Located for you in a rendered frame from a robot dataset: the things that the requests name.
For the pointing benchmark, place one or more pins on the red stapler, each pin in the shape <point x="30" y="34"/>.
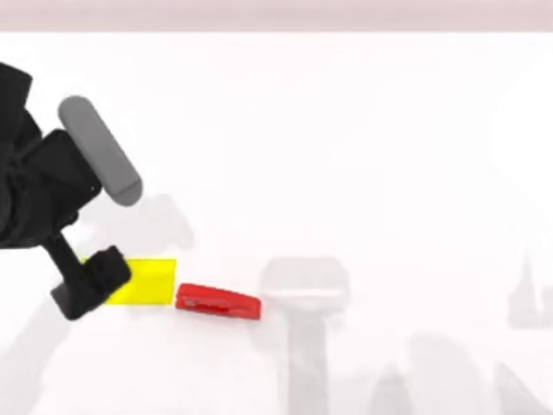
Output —
<point x="216" y="301"/>

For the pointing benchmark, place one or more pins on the yellow rectangular block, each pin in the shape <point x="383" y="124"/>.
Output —
<point x="151" y="281"/>

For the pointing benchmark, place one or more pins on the grey capsule wrist camera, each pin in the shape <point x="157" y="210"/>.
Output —
<point x="101" y="151"/>

